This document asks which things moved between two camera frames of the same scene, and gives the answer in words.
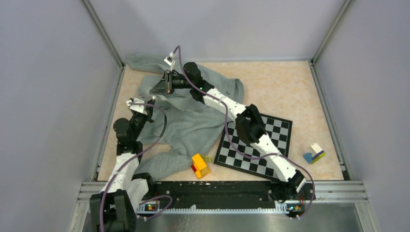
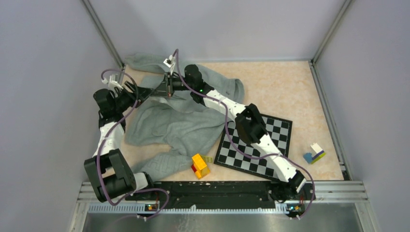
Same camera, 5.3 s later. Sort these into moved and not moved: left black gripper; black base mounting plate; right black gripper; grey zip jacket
Moved: left black gripper
Not moved: black base mounting plate; grey zip jacket; right black gripper
